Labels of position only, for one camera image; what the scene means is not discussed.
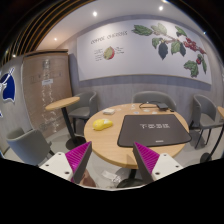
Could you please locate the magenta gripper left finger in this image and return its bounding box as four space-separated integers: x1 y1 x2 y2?
65 142 92 184

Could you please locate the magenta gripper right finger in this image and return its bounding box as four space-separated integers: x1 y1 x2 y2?
133 142 160 184

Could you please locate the black mouse pad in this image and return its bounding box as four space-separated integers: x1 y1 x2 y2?
117 114 191 147

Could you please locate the tall round side table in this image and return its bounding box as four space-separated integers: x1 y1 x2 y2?
45 97 86 150

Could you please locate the round wooden table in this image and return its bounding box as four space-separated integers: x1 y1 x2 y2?
83 103 191 189

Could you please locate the grey chair left front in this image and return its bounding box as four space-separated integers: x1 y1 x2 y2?
6 128 53 166

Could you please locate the grey chair behind side table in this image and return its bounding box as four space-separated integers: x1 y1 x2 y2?
68 91 98 130

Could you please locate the black power adapter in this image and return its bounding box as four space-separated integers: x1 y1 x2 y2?
157 103 168 110

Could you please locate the small white box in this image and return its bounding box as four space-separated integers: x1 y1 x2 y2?
103 109 115 115

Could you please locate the grey chair right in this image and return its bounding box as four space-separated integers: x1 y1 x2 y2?
189 94 224 146

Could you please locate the black cable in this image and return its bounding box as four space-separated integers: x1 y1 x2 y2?
138 101 176 112

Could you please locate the wooden wall panel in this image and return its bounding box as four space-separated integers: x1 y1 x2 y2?
22 50 72 137

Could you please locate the coffee cherries wall poster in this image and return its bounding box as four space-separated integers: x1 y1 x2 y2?
77 19 212 84

